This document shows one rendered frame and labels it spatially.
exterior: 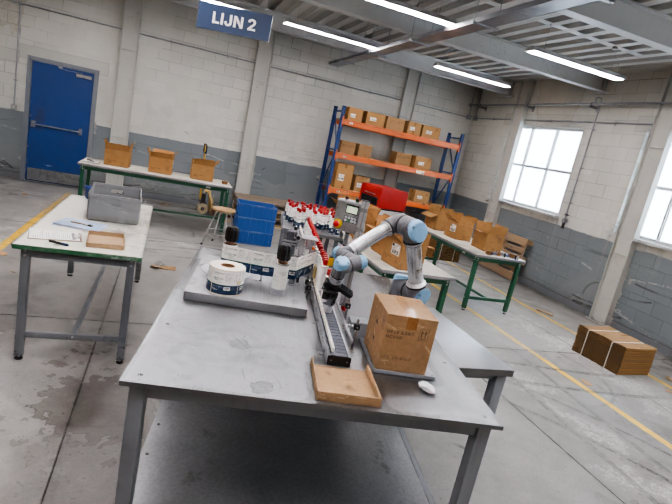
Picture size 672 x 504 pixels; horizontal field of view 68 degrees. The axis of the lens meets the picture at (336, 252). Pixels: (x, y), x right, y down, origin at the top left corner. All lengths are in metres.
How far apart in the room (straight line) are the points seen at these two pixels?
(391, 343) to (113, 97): 8.73
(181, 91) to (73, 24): 2.02
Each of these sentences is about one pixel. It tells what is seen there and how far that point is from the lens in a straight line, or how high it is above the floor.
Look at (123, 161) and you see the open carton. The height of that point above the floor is 0.87.
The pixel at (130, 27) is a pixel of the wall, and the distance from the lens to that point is 10.36.
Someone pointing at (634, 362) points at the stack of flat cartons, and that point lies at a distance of 6.46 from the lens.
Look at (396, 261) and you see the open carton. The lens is 4.67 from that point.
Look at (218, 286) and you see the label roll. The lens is 2.75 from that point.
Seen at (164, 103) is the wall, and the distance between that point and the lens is 10.30.
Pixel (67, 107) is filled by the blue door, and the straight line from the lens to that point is 10.41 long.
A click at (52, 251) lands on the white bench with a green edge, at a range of 3.60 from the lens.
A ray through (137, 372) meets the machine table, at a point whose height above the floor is 0.83.
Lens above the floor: 1.80
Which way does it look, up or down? 12 degrees down
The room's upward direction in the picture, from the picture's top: 12 degrees clockwise
